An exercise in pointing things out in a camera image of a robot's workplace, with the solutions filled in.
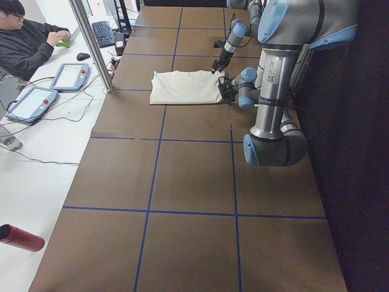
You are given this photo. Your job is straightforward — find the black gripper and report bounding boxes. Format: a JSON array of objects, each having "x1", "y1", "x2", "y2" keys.
[
  {"x1": 225, "y1": 86, "x2": 239, "y2": 103},
  {"x1": 211, "y1": 50, "x2": 233, "y2": 74}
]

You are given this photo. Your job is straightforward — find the cream long sleeve cat shirt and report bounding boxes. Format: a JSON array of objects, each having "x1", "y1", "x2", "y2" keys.
[{"x1": 150, "y1": 70, "x2": 225, "y2": 105}]

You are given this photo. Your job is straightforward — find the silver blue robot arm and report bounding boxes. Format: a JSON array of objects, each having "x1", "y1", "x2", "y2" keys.
[
  {"x1": 232, "y1": 1, "x2": 360, "y2": 167},
  {"x1": 212, "y1": 0, "x2": 268, "y2": 74}
]

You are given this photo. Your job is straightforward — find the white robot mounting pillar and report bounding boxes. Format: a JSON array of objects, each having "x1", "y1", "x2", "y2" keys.
[{"x1": 254, "y1": 50, "x2": 266, "y2": 89}]

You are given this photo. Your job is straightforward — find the small black box device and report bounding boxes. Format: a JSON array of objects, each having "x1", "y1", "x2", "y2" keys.
[{"x1": 114, "y1": 32, "x2": 126, "y2": 56}]

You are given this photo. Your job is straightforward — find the black keyboard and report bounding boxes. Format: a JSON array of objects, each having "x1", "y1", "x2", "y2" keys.
[{"x1": 92, "y1": 21, "x2": 115, "y2": 48}]

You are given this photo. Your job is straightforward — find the brown paper table cover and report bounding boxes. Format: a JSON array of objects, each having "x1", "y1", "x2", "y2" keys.
[{"x1": 30, "y1": 7, "x2": 346, "y2": 291}]

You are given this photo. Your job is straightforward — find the black computer mouse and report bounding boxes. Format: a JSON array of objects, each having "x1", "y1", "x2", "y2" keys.
[{"x1": 76, "y1": 53, "x2": 90, "y2": 61}]

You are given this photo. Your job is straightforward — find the far blue teach pendant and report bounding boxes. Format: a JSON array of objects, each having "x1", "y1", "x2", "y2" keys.
[{"x1": 49, "y1": 63, "x2": 90, "y2": 92}]

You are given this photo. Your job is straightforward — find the blue teach pendant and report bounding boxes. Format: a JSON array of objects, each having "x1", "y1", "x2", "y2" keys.
[
  {"x1": 49, "y1": 63, "x2": 90, "y2": 92},
  {"x1": 5, "y1": 86, "x2": 58, "y2": 123}
]

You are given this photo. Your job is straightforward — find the green small object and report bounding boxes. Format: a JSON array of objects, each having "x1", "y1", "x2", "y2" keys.
[{"x1": 56, "y1": 40, "x2": 71, "y2": 48}]

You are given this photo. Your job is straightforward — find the near blue teach pendant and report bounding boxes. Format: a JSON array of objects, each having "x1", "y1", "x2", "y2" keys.
[{"x1": 5, "y1": 86, "x2": 58, "y2": 123}]

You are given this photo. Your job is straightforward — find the person in black jacket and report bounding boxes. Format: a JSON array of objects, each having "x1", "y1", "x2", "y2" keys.
[{"x1": 1, "y1": 1, "x2": 71, "y2": 81}]

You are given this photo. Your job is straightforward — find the clear water bottle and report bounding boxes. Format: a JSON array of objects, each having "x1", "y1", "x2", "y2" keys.
[{"x1": 0, "y1": 125, "x2": 23, "y2": 151}]

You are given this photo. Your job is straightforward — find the red cylindrical bottle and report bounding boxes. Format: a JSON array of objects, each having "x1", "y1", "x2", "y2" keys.
[{"x1": 1, "y1": 224, "x2": 45, "y2": 252}]

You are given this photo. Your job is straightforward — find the aluminium frame post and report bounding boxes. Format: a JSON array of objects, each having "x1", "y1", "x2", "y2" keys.
[{"x1": 69, "y1": 0, "x2": 114, "y2": 92}]

